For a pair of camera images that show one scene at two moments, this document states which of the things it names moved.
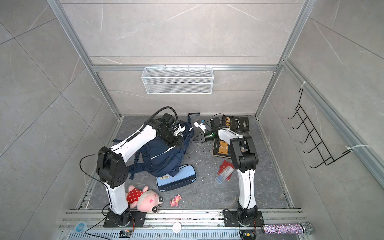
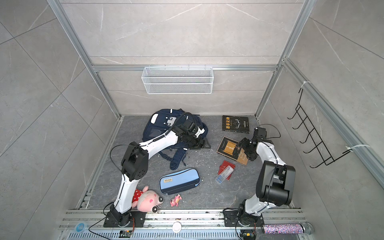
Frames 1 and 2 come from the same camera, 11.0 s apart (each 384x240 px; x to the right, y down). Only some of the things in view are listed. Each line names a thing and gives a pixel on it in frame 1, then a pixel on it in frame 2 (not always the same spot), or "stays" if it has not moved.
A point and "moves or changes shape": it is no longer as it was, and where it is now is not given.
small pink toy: (175, 201) stays
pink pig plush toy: (145, 201) stays
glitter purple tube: (305, 228) stays
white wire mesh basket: (178, 80) stays
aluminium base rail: (175, 224) stays
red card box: (224, 166) stays
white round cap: (176, 227) stays
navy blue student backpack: (161, 158) moves or changes shape
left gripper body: (171, 138) to (193, 140)
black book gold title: (239, 124) stays
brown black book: (221, 148) moves or changes shape
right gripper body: (210, 137) to (246, 144)
